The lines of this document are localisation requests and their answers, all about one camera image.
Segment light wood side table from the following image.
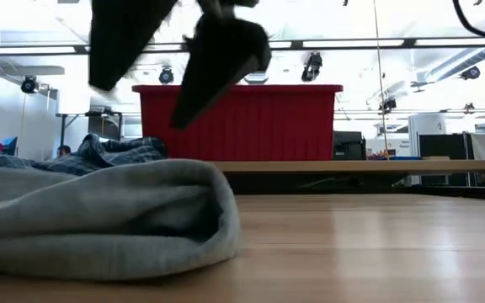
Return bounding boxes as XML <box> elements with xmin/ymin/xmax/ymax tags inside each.
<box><xmin>211</xmin><ymin>159</ymin><xmax>485</xmax><ymax>176</ymax></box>

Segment black ceiling camera mount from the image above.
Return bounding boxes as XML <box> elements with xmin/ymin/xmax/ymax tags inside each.
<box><xmin>379</xmin><ymin>97</ymin><xmax>397</xmax><ymax>114</ymax></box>
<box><xmin>301</xmin><ymin>51</ymin><xmax>323</xmax><ymax>83</ymax></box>

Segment red plastic laundry bin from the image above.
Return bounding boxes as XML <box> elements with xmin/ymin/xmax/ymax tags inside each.
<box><xmin>131</xmin><ymin>83</ymin><xmax>344</xmax><ymax>163</ymax></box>

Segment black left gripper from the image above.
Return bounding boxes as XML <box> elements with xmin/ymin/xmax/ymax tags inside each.
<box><xmin>88</xmin><ymin>0</ymin><xmax>273</xmax><ymax>130</ymax></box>

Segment black round ceiling spotlight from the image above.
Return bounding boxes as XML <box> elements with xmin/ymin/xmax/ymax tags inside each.
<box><xmin>461</xmin><ymin>66</ymin><xmax>482</xmax><ymax>81</ymax></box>
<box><xmin>157</xmin><ymin>66</ymin><xmax>175</xmax><ymax>85</ymax></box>
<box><xmin>20</xmin><ymin>74</ymin><xmax>40</xmax><ymax>94</ymax></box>

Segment blue plaid pajama pants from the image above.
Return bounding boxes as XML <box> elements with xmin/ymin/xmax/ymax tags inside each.
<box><xmin>0</xmin><ymin>154</ymin><xmax>41</xmax><ymax>170</ymax></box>

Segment grey garment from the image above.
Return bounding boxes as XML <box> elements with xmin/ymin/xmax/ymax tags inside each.
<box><xmin>0</xmin><ymin>158</ymin><xmax>242</xmax><ymax>282</ymax></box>

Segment blue plaid button shirt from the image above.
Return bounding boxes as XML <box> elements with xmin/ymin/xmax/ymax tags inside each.
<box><xmin>31</xmin><ymin>133</ymin><xmax>168</xmax><ymax>177</ymax></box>

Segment black aluminium table frame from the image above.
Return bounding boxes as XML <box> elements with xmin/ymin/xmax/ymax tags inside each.
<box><xmin>225</xmin><ymin>173</ymin><xmax>485</xmax><ymax>202</ymax></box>

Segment black monitor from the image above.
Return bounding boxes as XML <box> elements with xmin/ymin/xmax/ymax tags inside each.
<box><xmin>333</xmin><ymin>130</ymin><xmax>368</xmax><ymax>162</ymax></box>

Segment black partition panel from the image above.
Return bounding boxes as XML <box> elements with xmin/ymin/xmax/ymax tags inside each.
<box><xmin>418</xmin><ymin>133</ymin><xmax>467</xmax><ymax>186</ymax></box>

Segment thin vertical cord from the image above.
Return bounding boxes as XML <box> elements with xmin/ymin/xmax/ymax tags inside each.
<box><xmin>372</xmin><ymin>0</ymin><xmax>390</xmax><ymax>161</ymax></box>

